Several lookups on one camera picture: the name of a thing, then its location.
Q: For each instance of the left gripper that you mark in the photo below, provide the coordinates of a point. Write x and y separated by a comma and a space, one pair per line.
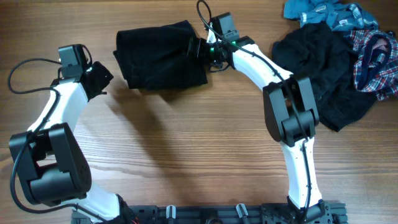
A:
106, 76

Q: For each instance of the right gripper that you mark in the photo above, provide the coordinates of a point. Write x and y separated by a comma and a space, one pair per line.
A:
193, 46

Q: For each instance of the black knit sweater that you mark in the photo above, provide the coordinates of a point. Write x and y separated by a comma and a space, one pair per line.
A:
156, 58

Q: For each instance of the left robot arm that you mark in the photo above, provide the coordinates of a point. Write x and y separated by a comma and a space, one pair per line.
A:
50, 172

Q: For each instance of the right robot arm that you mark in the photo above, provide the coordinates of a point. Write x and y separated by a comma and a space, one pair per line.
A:
290, 112

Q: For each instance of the black garment underneath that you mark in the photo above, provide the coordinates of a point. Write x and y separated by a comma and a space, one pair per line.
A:
327, 59

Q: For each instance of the blue patterned garment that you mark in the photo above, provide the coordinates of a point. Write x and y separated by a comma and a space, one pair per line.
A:
338, 16

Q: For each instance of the red plaid shirt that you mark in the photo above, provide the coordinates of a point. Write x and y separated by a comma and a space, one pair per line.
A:
375, 70

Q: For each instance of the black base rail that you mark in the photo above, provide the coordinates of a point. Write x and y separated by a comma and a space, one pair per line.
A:
211, 214

